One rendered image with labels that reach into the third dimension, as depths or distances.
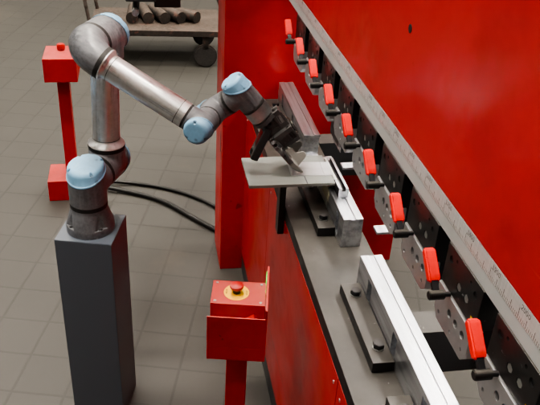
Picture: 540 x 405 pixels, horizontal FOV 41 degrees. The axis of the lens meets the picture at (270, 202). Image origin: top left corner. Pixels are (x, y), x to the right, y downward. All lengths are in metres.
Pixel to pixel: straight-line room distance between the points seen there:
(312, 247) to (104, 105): 0.76
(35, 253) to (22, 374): 0.82
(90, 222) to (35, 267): 1.30
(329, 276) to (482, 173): 0.86
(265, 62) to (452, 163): 1.75
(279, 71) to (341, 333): 1.47
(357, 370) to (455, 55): 0.77
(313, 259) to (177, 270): 1.49
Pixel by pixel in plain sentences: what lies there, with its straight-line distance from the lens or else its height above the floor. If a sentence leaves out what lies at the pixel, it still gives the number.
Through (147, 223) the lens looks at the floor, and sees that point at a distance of 3.78.
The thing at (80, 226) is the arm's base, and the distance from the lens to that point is 2.28.
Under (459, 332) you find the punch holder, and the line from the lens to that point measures 1.32.
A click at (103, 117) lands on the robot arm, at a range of 2.25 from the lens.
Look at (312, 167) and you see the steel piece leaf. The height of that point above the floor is 1.00.
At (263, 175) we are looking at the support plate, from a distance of 2.16.
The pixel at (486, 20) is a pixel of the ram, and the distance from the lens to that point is 1.21.
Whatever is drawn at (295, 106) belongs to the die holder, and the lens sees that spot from 2.73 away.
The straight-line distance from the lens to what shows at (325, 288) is 1.92.
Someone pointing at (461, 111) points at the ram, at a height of 1.57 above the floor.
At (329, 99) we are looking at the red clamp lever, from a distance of 1.99.
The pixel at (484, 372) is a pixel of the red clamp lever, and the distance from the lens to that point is 1.19.
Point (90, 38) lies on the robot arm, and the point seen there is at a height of 1.40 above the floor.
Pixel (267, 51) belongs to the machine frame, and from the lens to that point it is 2.95.
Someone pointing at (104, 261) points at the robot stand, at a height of 0.71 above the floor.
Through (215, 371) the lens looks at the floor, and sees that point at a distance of 2.92.
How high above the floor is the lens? 2.05
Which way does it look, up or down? 31 degrees down
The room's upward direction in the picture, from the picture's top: 4 degrees clockwise
